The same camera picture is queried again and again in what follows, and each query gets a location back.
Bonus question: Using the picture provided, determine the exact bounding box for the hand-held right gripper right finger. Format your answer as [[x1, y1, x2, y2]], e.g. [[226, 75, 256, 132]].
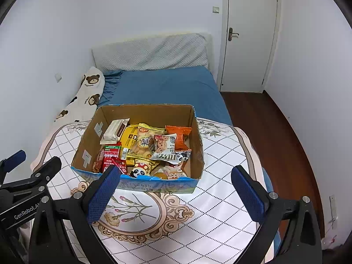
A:
[[231, 165, 322, 264]]

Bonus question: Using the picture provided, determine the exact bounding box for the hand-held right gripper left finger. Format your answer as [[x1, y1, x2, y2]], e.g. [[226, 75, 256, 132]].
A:
[[29, 165, 121, 264]]

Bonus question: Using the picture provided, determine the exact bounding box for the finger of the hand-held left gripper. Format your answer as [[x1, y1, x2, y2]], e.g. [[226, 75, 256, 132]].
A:
[[0, 150, 26, 175], [0, 156, 62, 194]]

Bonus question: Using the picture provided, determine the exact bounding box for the pale red snack packet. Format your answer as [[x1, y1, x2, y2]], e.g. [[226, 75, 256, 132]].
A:
[[93, 149, 105, 173]]

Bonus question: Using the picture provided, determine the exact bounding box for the red striped snack packet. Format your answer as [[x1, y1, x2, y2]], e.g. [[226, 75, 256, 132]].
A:
[[102, 142, 123, 172]]

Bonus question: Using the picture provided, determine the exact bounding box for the mushroom panda snack packet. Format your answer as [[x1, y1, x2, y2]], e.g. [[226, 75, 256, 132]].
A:
[[129, 162, 155, 178]]

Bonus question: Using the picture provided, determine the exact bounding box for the cardboard box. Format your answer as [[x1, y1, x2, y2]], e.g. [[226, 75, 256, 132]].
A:
[[71, 104, 205, 194]]

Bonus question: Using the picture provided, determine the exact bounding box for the white brown snack packet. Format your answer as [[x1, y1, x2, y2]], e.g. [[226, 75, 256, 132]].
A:
[[100, 118, 130, 145]]

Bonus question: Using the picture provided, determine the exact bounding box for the yellow crisp packet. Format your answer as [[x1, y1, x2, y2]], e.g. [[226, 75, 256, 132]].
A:
[[129, 123, 165, 157]]

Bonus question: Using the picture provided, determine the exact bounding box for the tan orange snack packet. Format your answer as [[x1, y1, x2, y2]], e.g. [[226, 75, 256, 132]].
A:
[[151, 163, 191, 180]]

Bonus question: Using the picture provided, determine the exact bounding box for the pink white bread packet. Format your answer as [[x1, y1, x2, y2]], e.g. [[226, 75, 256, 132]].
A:
[[152, 133, 177, 154]]

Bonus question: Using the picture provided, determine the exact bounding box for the small yellow snack packet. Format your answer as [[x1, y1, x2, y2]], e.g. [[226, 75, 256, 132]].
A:
[[125, 154, 158, 168]]

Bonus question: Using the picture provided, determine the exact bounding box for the large yellow snack packet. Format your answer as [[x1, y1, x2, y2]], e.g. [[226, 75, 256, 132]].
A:
[[119, 125, 141, 157]]

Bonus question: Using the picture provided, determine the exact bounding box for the bear print pillow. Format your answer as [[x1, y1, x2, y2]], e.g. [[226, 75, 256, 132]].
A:
[[48, 66, 105, 135]]

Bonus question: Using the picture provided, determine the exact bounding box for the white plastic bag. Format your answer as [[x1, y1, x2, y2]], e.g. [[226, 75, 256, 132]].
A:
[[322, 216, 339, 245]]

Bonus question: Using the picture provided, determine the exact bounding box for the blue bed sheet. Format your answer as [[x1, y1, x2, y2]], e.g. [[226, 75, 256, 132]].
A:
[[102, 66, 282, 264]]

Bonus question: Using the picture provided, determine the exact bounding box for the white door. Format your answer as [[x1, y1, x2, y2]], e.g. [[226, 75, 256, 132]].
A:
[[217, 0, 281, 93]]

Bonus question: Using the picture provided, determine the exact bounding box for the grey headboard cushion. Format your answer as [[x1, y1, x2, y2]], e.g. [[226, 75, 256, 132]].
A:
[[92, 33, 212, 72]]

